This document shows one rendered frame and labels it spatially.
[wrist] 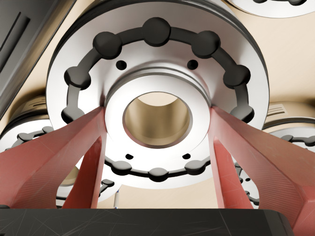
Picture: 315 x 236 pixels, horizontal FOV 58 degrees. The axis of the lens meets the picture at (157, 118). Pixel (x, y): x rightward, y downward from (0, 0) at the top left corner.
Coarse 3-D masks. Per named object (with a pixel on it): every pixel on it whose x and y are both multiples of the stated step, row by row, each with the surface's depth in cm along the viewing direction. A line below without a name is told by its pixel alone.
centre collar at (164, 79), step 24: (144, 72) 11; (168, 72) 11; (120, 96) 12; (192, 96) 12; (120, 120) 13; (192, 120) 13; (120, 144) 13; (144, 144) 13; (168, 144) 13; (192, 144) 13
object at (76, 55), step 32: (128, 0) 10; (160, 0) 10; (96, 32) 11; (128, 32) 11; (160, 32) 11; (192, 32) 11; (224, 32) 11; (64, 64) 12; (96, 64) 12; (128, 64) 12; (160, 64) 12; (192, 64) 12; (224, 64) 12; (256, 64) 12; (64, 96) 12; (96, 96) 12; (224, 96) 12; (256, 96) 12; (128, 160) 15; (192, 160) 15
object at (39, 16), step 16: (0, 0) 8; (16, 0) 8; (32, 0) 8; (48, 0) 8; (0, 16) 9; (16, 16) 9; (32, 16) 9; (48, 16) 9; (0, 32) 9; (16, 32) 10; (32, 32) 9; (0, 48) 9; (16, 48) 9; (0, 64) 11; (16, 64) 10; (0, 80) 10; (0, 96) 10
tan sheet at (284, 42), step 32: (64, 32) 19; (256, 32) 19; (288, 32) 19; (288, 64) 21; (32, 96) 22; (160, 96) 22; (288, 96) 23; (0, 128) 24; (128, 192) 30; (160, 192) 30; (192, 192) 30
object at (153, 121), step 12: (132, 108) 15; (144, 108) 16; (156, 108) 16; (168, 108) 16; (180, 108) 15; (132, 120) 14; (144, 120) 15; (156, 120) 15; (168, 120) 15; (180, 120) 14; (144, 132) 14; (156, 132) 14; (168, 132) 14
